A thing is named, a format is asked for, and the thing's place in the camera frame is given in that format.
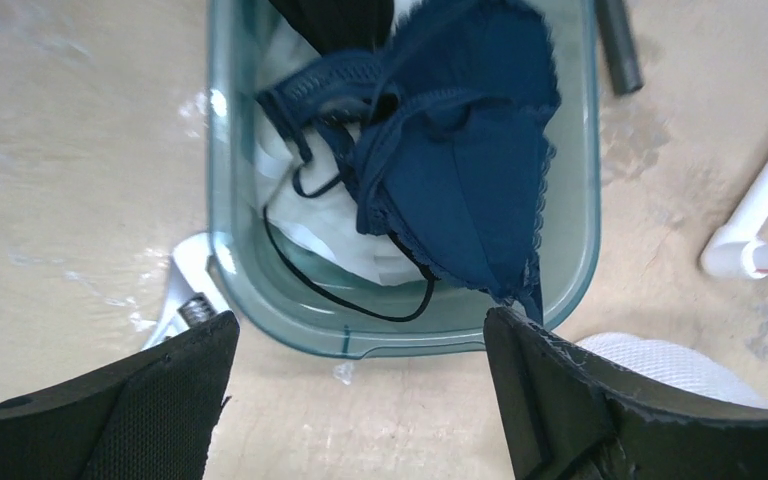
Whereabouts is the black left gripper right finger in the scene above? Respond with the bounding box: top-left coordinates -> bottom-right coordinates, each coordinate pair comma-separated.
484,308 -> 768,479

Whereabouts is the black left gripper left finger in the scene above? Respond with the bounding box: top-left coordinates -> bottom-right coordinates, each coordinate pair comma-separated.
0,312 -> 240,479

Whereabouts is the pale mint white bra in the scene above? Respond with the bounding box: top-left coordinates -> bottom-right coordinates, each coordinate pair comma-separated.
252,1 -> 425,287

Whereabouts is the navy blue lace bra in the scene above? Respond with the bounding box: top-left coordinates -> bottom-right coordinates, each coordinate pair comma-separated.
256,1 -> 561,322

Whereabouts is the black garment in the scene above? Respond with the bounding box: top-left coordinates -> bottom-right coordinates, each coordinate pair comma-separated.
270,0 -> 395,54

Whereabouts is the teal transparent plastic tub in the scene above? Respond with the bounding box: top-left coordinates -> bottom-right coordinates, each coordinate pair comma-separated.
207,1 -> 601,360

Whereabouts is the red handled adjustable wrench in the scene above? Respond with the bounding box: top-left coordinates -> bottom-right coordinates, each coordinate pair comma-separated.
142,232 -> 230,350

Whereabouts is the white PVC pipe frame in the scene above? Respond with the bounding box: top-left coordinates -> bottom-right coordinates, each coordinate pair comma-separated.
700,160 -> 768,280

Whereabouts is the black rubber hose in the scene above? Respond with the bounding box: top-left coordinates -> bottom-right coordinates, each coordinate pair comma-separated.
594,0 -> 645,96

